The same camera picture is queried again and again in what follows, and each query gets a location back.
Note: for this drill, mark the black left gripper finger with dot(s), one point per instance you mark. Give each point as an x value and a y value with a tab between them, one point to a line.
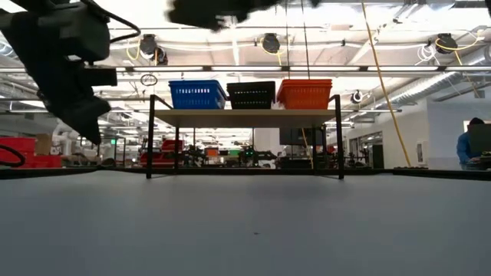
88	119

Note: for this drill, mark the blue plastic basket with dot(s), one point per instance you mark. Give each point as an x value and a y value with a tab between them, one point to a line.
197	100
197	84

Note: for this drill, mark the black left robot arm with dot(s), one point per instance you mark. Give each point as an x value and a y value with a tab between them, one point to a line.
57	30

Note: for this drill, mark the background black robot arm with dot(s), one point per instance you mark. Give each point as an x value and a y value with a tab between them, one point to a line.
251	154

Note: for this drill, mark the red storage bin stack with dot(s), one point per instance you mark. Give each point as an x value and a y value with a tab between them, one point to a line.
23	145

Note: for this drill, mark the white robot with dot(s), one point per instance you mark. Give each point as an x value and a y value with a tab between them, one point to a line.
67	140

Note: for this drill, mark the cardboard box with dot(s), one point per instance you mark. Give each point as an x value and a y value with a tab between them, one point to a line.
43	145

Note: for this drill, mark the red bin cart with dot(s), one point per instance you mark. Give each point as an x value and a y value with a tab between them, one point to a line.
170	145

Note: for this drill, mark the person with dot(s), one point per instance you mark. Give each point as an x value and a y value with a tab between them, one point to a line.
464	149

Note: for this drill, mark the black monitor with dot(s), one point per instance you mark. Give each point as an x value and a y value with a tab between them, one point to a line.
481	138

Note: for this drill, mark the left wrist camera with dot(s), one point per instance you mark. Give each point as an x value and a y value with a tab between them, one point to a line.
99	76

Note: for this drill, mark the ceiling light rail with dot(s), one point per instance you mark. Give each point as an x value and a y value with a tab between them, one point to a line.
245	68

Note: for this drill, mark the wooden shelf black frame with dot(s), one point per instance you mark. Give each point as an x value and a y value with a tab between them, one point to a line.
245	118

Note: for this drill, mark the black wall screen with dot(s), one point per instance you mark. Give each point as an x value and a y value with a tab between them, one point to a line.
293	136

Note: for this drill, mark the grey ceiling duct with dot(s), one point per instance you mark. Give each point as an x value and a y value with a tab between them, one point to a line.
429	90

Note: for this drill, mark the black aluminium table frame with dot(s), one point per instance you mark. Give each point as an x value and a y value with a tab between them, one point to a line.
422	173

